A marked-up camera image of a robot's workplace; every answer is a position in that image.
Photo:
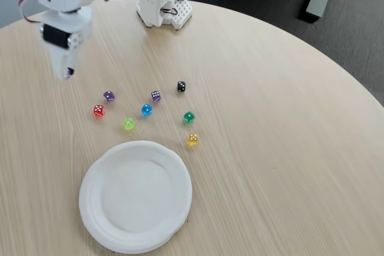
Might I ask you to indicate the light green translucent dice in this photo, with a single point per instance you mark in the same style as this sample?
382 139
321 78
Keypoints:
128 124

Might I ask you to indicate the dark green translucent dice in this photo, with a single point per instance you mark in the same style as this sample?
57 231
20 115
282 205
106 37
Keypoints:
189 117

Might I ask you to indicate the white paper plate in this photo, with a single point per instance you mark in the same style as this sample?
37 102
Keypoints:
135 199

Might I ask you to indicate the purple translucent dice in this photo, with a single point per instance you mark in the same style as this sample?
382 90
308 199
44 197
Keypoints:
109 96
155 96
70 72

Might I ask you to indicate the black dice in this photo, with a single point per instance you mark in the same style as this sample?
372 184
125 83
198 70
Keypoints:
181 86

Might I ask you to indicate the yellow translucent dice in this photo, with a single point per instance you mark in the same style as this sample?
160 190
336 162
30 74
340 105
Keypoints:
193 139

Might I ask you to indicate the red translucent dice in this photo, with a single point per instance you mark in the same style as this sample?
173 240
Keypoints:
99 110

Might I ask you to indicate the blue translucent dice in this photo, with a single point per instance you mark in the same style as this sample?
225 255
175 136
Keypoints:
146 110

